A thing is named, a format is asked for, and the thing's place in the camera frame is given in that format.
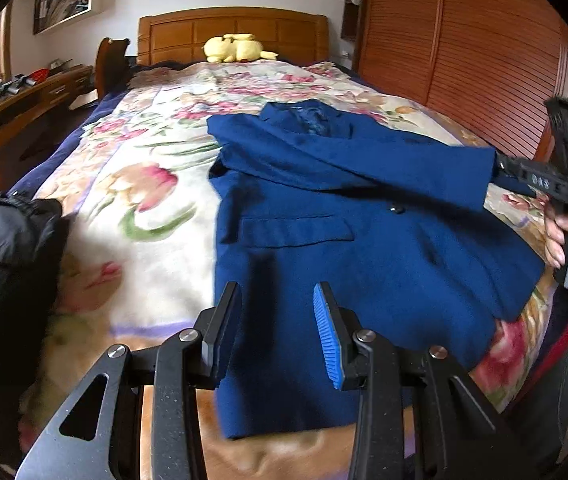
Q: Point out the wooden headboard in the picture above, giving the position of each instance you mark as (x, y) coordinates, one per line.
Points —
(189, 35)

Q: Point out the yellow plush toy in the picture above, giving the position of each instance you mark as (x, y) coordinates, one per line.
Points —
(236, 49)

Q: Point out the red item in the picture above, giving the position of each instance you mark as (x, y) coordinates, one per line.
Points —
(39, 76)

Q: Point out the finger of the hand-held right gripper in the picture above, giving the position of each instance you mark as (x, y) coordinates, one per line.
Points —
(523, 172)

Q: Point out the wooden louvered wardrobe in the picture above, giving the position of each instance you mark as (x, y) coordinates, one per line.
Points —
(463, 45)

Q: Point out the wooden chair with dark clothes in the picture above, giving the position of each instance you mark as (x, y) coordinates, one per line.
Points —
(114, 67)

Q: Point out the floral blanket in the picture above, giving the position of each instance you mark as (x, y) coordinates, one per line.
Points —
(164, 260)

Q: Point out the blue wool coat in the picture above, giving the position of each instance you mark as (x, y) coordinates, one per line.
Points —
(363, 260)

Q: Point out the black jacket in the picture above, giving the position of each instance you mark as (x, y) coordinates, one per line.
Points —
(4, 260)

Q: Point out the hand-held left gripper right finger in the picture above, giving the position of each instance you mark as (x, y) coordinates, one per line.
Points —
(326, 335)

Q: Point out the wooden desk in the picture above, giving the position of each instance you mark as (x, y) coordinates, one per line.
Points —
(24, 110)

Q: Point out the navy bedsheet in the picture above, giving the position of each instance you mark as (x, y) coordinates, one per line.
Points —
(59, 150)

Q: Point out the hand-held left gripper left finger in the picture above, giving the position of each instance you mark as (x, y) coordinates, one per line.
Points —
(222, 332)

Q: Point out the wooden corner shelf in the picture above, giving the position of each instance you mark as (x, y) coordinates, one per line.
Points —
(353, 0)

